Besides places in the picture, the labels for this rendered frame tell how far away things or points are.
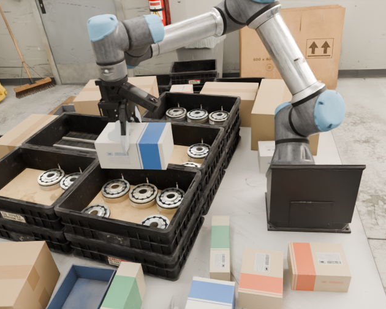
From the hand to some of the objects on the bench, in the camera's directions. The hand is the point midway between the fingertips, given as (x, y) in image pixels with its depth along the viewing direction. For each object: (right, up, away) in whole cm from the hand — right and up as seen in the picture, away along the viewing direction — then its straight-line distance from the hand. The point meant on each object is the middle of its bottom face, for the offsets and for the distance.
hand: (135, 140), depth 105 cm
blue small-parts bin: (-15, -50, 0) cm, 53 cm away
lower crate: (-1, -35, +22) cm, 41 cm away
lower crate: (-39, -30, +35) cm, 60 cm away
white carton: (+22, -53, -8) cm, 58 cm away
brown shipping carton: (-42, -51, +4) cm, 66 cm away
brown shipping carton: (+38, +17, +93) cm, 102 cm away
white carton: (+57, -9, +52) cm, 77 cm away
